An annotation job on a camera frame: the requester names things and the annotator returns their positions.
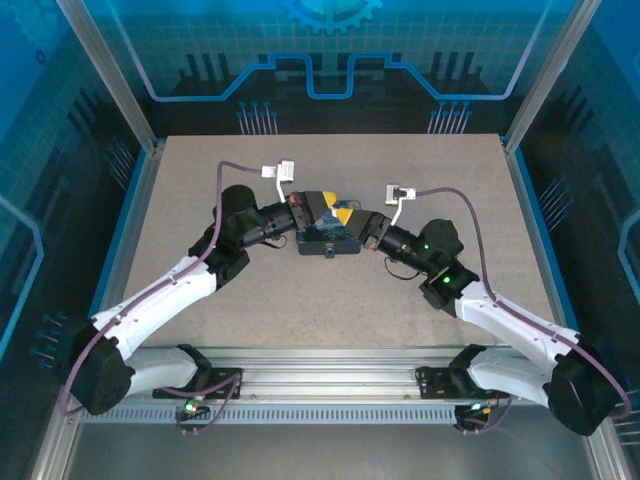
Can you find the small dark padlock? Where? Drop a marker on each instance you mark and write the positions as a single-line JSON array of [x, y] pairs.
[[328, 252]]

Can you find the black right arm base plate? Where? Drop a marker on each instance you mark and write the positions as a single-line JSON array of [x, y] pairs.
[[432, 385]]

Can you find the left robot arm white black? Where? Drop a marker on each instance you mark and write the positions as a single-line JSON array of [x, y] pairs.
[[150, 305]]

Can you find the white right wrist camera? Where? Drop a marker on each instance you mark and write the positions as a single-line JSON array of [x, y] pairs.
[[400, 192]]

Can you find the aluminium mounting rail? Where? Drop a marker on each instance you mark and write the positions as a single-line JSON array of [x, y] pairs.
[[325, 375]]

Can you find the aluminium frame post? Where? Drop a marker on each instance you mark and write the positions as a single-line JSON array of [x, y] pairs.
[[545, 85], [115, 90]]

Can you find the aluminium side rail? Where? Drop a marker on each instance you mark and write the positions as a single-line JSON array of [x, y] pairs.
[[531, 220], [135, 220]]

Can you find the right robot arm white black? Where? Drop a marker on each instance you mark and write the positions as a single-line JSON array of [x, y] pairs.
[[510, 325]]

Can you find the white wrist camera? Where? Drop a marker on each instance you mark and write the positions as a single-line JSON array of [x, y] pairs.
[[286, 170], [400, 192]]

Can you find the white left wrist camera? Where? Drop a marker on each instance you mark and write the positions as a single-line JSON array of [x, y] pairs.
[[286, 170]]

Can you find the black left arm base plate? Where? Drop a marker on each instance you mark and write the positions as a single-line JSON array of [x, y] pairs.
[[222, 385]]

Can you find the starry night print box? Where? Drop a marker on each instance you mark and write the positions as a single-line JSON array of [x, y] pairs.
[[335, 235]]

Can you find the grey metal tray panel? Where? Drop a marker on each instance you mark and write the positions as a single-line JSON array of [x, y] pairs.
[[325, 450]]

